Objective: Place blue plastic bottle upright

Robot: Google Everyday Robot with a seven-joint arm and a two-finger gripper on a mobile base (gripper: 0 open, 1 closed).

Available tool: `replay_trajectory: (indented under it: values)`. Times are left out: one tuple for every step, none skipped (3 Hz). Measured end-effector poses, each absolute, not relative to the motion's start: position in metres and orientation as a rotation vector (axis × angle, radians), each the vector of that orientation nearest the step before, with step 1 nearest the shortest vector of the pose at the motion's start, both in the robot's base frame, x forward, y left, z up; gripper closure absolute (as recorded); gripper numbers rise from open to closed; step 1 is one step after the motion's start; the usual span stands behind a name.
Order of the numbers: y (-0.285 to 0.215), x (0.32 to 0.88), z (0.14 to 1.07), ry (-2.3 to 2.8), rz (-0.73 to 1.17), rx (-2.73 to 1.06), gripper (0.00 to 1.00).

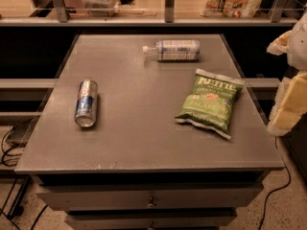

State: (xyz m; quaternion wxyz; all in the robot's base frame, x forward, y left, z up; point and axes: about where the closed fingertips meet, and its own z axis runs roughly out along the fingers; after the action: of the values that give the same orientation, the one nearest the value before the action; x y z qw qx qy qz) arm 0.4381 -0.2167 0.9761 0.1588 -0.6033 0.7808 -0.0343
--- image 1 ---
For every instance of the clear plastic container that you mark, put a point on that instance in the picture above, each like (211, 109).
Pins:
(100, 8)

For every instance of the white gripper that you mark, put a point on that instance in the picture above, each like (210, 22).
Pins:
(298, 50)

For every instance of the snack bag on shelf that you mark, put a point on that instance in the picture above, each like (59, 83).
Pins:
(231, 8)

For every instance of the green jalapeno chips bag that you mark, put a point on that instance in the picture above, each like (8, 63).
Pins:
(211, 102)

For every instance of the clear plastic water bottle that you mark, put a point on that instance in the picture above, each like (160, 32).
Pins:
(173, 50)

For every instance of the metal shelf rail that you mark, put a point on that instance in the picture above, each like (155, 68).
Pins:
(143, 13)

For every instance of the silver blue energy drink can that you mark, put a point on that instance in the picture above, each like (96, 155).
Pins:
(86, 106)

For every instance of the grey cabinet with drawers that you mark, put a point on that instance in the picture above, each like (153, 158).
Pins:
(136, 167)

